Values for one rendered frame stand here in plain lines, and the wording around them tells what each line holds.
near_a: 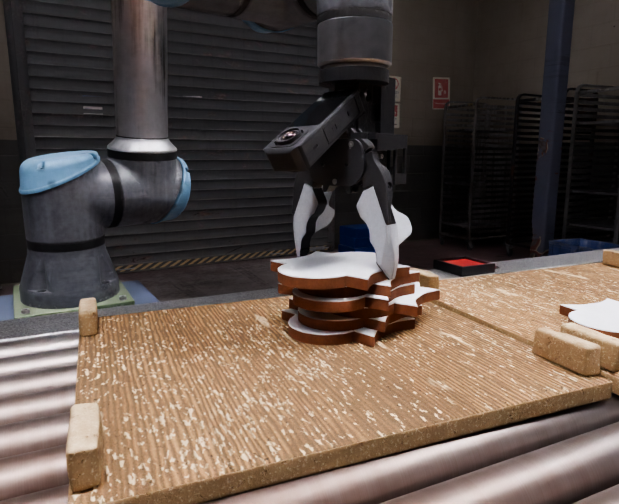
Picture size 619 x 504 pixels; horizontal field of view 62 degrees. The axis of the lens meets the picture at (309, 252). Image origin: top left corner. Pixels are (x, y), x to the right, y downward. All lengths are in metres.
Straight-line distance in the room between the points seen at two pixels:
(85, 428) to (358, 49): 0.39
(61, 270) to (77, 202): 0.11
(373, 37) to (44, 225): 0.57
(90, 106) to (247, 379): 4.78
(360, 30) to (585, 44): 6.16
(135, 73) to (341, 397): 0.65
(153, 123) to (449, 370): 0.64
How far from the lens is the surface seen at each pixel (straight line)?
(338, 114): 0.50
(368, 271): 0.50
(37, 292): 0.89
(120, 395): 0.44
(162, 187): 0.91
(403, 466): 0.37
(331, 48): 0.53
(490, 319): 0.62
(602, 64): 6.49
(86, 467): 0.33
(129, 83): 0.91
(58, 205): 0.86
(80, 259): 0.87
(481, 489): 0.36
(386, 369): 0.46
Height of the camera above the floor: 1.12
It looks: 11 degrees down
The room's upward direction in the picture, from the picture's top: straight up
